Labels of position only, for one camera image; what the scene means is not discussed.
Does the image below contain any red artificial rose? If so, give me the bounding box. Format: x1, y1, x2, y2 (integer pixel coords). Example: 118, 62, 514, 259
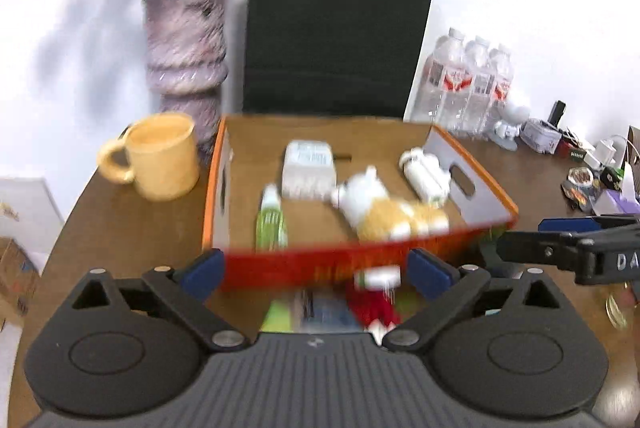
344, 287, 401, 330

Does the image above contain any green spray bottle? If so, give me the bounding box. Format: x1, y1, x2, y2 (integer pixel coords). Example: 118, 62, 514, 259
255, 183, 288, 252

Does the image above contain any yellow white plush toy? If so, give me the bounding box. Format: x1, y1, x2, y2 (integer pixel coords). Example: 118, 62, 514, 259
330, 166, 449, 243

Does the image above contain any white cotton swab container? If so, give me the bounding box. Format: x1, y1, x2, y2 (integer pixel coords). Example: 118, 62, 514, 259
281, 140, 337, 201

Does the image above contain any green tissue pack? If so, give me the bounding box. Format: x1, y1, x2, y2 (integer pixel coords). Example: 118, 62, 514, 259
260, 299, 298, 333

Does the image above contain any starry night cloth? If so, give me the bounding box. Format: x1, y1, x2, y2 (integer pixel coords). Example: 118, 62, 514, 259
292, 289, 362, 334

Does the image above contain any snack packets pile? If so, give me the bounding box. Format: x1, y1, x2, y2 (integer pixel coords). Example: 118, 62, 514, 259
561, 166, 603, 214

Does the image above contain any purple white small box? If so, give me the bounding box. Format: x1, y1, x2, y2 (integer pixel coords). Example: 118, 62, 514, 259
592, 190, 640, 216

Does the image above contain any glass of yellow liquid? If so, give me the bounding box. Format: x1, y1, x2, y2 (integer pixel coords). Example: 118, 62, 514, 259
604, 283, 638, 330

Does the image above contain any grey small device box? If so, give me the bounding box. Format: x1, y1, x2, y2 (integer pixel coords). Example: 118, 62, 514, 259
520, 119, 562, 155

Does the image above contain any small white robot figurine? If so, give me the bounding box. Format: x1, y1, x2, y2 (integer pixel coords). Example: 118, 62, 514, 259
489, 101, 529, 152

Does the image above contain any white booklet on floor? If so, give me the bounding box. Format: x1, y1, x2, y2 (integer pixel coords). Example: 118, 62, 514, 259
0, 178, 64, 273

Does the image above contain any water bottle pack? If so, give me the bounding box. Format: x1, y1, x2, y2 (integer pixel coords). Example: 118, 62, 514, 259
409, 28, 513, 137

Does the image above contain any yellow ceramic mug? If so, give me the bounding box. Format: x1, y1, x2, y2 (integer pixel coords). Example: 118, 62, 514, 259
96, 112, 200, 202

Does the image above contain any red cardboard tray box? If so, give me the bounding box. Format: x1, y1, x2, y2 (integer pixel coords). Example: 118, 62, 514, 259
203, 115, 518, 289

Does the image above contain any black paper bag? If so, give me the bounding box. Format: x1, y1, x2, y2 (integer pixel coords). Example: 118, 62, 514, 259
242, 0, 432, 118

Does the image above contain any purple textured vase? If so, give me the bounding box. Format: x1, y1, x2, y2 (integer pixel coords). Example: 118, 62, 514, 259
144, 0, 229, 161

